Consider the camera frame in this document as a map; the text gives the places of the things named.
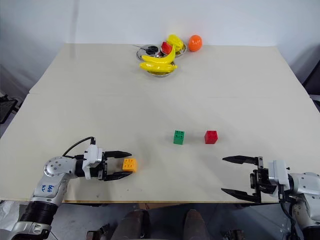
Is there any dark rounded shape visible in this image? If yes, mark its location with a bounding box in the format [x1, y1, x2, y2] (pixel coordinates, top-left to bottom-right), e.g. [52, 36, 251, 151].
[183, 208, 209, 240]
[116, 209, 151, 240]

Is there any dark furniture beside table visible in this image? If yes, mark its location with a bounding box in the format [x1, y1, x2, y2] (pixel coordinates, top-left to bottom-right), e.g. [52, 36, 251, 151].
[301, 66, 320, 114]

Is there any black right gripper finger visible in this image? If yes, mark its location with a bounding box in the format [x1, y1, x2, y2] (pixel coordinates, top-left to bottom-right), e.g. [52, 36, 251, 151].
[221, 155, 259, 166]
[220, 187, 262, 204]

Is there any red studded cube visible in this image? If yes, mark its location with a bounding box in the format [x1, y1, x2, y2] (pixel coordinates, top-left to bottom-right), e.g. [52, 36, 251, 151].
[204, 129, 219, 145]

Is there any green studded cube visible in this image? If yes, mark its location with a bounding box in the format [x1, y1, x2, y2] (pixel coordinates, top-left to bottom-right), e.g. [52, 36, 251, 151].
[173, 129, 186, 146]

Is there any yellow toy bell pepper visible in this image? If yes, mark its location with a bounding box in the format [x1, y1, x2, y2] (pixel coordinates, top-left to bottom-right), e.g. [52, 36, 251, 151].
[166, 34, 185, 53]

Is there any orange toy fruit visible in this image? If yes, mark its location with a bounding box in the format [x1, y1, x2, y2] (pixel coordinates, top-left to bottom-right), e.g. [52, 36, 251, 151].
[187, 34, 203, 53]

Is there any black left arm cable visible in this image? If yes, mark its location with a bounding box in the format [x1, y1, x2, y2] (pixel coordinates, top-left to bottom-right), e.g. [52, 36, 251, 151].
[62, 136, 97, 159]

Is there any red toy fruit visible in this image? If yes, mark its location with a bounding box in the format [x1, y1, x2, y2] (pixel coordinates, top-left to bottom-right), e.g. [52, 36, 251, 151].
[161, 41, 174, 55]

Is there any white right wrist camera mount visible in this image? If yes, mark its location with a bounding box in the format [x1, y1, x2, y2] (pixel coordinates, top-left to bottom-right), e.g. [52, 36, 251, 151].
[268, 159, 292, 193]

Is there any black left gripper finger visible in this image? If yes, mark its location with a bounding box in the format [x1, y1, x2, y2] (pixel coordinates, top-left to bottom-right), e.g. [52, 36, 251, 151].
[103, 150, 133, 159]
[104, 171, 134, 182]

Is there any metal bowl under bananas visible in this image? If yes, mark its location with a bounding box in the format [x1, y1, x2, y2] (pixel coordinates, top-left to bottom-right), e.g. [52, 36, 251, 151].
[145, 69, 176, 78]

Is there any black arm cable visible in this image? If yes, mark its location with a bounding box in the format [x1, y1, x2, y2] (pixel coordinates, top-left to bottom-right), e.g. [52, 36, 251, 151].
[278, 192, 302, 240]
[62, 136, 97, 159]

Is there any dark metal bracket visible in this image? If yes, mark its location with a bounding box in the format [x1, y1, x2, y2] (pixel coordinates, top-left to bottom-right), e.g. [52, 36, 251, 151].
[85, 223, 118, 240]

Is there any curved yellow toy banana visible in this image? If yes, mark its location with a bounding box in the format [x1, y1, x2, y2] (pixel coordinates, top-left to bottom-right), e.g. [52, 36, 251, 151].
[141, 44, 177, 65]

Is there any black stand beside table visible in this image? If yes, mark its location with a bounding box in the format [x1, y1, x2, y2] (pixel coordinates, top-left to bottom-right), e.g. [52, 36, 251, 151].
[0, 94, 20, 125]

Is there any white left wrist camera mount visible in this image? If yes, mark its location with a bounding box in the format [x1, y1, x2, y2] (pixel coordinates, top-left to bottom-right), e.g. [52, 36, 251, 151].
[82, 144, 104, 180]

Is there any orange studded cube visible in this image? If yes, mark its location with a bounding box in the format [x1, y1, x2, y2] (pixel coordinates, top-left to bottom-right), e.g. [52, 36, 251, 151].
[122, 158, 139, 174]

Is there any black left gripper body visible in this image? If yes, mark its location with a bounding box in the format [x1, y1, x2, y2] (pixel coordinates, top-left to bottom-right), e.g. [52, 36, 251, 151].
[98, 152, 109, 182]

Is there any straight yellow toy banana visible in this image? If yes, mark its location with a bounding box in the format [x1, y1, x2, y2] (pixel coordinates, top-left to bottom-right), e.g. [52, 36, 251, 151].
[139, 61, 179, 74]

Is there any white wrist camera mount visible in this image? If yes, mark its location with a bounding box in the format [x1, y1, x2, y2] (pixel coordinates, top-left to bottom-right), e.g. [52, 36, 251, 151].
[82, 144, 104, 180]
[268, 159, 292, 193]

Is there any white plastic sheet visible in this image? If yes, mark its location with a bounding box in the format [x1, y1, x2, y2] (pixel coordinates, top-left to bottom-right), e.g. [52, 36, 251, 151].
[0, 199, 29, 231]

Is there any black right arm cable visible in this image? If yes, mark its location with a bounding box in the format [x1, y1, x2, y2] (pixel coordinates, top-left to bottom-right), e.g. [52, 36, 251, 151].
[278, 192, 302, 240]

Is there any metal bowl with black object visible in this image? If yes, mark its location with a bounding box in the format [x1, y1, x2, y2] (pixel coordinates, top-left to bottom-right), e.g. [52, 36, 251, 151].
[135, 44, 164, 61]

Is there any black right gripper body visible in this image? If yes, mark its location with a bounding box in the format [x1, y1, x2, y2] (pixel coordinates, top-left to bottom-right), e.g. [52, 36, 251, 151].
[250, 156, 276, 199]

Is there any metal bowl under pepper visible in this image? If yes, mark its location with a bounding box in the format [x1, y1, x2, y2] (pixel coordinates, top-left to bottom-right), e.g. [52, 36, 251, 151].
[174, 43, 188, 58]

